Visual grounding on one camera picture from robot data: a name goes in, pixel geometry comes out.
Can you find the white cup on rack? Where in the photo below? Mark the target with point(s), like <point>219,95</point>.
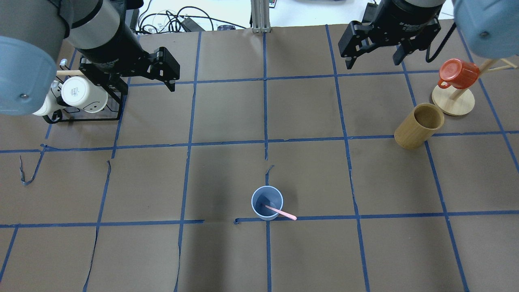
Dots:
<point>81,93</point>
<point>50,104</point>

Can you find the orange mug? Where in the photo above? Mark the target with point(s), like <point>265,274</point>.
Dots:
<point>458,73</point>

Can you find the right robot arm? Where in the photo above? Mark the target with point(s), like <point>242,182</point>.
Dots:
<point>489,27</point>

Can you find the white cup right on rack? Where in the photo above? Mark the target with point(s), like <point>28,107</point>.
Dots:
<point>50,104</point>

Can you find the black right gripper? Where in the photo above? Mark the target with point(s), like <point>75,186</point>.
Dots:
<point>407,17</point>

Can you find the black wire cup rack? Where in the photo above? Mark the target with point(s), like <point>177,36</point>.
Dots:
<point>111,112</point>

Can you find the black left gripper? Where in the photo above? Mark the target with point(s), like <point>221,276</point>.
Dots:
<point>110,45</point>

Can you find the bamboo chopstick holder cup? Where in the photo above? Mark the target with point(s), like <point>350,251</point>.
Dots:
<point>424,121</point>

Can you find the white cup left on rack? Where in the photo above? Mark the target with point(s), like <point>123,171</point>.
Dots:
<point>81,93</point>

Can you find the wooden dowel stick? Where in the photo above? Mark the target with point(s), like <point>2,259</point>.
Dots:
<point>69,73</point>

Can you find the black power brick with cables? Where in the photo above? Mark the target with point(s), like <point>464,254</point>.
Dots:
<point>189,25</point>

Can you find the light blue plastic cup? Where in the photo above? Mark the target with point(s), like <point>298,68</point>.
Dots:
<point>266,196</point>

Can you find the pink chopstick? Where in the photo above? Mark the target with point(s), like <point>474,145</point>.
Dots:
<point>283,213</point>

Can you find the wooden mug tree stand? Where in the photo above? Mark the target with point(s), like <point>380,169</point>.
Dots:
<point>458,102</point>

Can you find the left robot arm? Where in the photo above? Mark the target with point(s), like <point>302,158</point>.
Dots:
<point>32,33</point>

